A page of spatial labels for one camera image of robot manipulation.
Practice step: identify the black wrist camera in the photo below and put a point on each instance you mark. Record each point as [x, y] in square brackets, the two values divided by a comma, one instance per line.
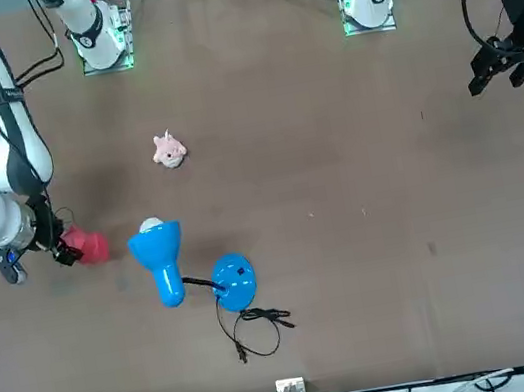
[4, 261]

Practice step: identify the pink plush toy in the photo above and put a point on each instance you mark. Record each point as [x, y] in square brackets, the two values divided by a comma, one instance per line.
[168, 151]

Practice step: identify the red rectangular block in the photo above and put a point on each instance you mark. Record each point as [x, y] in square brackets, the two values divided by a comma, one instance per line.
[93, 246]

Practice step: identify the white post bracket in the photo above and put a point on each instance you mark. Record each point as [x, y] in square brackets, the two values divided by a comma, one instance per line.
[289, 383]

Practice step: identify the blue desk lamp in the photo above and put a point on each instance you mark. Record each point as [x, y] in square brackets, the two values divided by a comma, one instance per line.
[158, 255]

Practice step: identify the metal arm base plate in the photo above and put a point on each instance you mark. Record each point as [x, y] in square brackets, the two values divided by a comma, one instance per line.
[127, 52]
[346, 13]

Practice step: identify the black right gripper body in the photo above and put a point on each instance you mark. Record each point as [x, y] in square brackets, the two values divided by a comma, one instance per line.
[46, 224]

